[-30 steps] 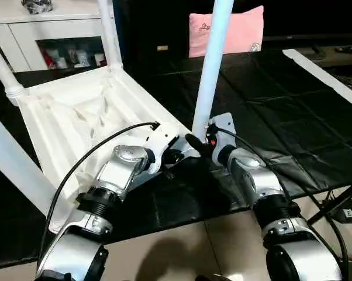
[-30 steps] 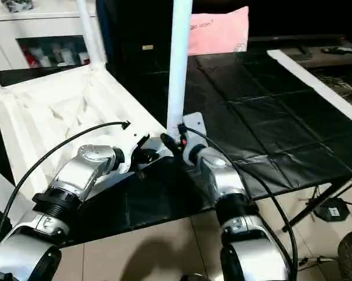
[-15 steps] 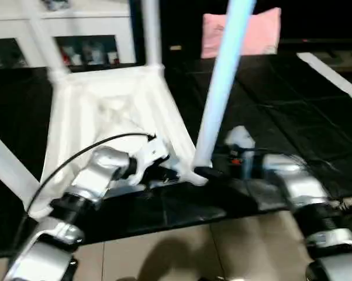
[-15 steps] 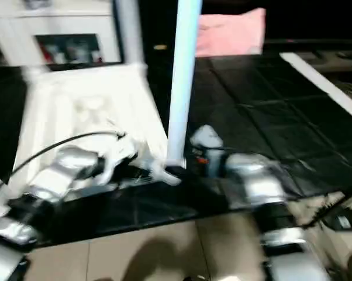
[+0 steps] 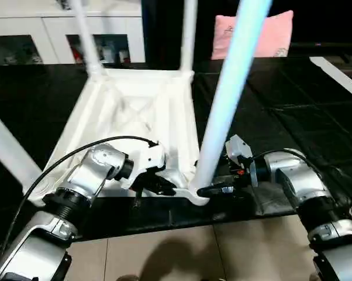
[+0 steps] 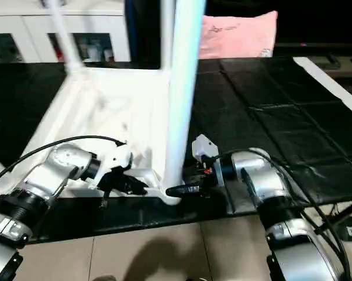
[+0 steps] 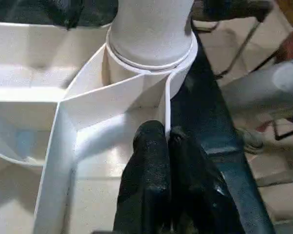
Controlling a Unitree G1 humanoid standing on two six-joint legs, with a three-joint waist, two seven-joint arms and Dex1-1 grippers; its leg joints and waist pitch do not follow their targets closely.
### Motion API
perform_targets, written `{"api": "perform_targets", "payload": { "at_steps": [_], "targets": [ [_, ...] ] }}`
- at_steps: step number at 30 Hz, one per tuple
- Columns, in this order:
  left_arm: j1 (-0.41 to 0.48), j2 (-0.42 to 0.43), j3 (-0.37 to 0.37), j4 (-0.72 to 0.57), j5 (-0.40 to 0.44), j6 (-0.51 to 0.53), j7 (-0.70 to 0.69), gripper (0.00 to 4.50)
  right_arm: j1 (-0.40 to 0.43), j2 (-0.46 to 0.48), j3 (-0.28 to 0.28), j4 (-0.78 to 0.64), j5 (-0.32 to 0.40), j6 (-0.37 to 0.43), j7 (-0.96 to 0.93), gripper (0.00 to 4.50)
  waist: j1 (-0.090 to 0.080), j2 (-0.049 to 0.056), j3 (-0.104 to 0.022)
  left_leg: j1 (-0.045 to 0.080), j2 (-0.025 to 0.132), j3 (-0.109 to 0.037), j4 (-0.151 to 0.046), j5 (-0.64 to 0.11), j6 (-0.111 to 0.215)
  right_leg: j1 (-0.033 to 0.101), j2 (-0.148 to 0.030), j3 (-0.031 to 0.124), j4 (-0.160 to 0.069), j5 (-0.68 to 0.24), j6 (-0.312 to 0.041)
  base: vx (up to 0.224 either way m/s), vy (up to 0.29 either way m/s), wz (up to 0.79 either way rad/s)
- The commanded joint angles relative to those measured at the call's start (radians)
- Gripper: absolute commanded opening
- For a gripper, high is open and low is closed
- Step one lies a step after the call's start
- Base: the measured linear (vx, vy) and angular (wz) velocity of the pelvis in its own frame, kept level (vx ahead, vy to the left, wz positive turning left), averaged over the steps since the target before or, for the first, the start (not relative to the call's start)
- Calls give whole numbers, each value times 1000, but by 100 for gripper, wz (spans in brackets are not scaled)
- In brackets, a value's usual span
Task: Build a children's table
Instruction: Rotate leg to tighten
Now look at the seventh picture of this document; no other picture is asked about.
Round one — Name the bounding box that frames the white plastic table leg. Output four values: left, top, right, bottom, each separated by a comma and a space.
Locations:
107, 0, 196, 69

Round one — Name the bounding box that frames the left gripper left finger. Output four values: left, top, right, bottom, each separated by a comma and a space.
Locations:
112, 121, 172, 234

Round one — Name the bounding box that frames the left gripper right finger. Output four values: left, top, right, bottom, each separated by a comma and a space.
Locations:
167, 128, 245, 234

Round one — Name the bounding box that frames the person foot in grey shoe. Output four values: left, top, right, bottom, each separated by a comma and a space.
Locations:
237, 119, 283, 156

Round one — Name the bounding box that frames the black work mat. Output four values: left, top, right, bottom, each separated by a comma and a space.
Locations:
0, 0, 278, 234

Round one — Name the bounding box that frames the white plastic table top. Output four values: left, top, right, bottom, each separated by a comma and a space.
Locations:
0, 22, 200, 234

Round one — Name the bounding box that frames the grey metal chair frame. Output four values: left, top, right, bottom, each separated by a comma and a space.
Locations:
193, 10, 283, 78

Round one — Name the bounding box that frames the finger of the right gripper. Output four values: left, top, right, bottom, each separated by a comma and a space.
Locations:
44, 0, 89, 29
193, 0, 274, 22

